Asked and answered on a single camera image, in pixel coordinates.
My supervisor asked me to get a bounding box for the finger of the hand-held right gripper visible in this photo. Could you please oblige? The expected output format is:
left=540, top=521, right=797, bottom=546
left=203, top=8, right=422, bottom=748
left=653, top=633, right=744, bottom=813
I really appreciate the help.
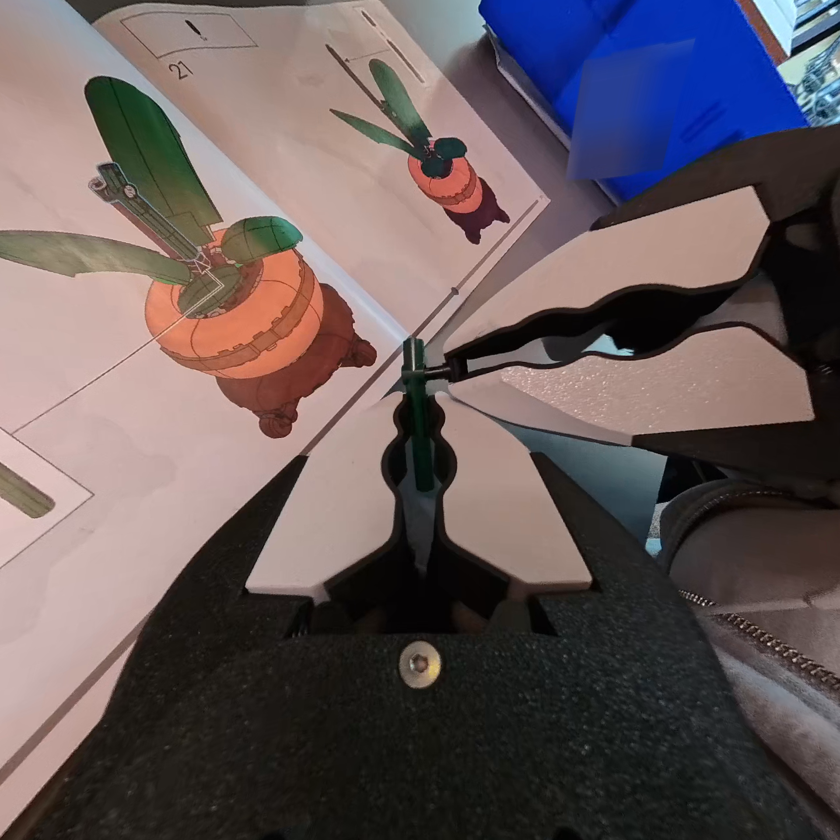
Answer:
left=443, top=185, right=772, bottom=366
left=448, top=323, right=816, bottom=441

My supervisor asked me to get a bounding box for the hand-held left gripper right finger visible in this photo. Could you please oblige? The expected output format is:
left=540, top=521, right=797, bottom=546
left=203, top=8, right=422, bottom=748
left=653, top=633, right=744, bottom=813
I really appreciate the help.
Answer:
left=435, top=392, right=596, bottom=601

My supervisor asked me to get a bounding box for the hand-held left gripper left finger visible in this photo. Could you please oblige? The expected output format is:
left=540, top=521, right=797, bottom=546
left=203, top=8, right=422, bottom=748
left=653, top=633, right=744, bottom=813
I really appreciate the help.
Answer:
left=245, top=395, right=404, bottom=600

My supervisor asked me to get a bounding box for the dark green toy stem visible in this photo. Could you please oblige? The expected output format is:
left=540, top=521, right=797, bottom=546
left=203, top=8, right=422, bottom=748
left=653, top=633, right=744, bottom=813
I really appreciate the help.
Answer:
left=400, top=336, right=439, bottom=492

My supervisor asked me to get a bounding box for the grey desk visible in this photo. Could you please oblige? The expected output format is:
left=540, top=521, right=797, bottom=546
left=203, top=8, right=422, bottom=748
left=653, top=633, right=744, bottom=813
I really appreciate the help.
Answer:
left=367, top=0, right=670, bottom=559

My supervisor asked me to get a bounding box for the blue plastic bin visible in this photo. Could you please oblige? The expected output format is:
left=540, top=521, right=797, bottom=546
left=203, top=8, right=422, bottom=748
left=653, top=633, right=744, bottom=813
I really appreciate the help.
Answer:
left=478, top=0, right=809, bottom=201

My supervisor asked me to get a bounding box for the open building instruction booklet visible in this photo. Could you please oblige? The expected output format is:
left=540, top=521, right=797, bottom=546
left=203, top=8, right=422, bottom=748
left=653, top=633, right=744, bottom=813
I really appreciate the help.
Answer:
left=0, top=0, right=551, bottom=815

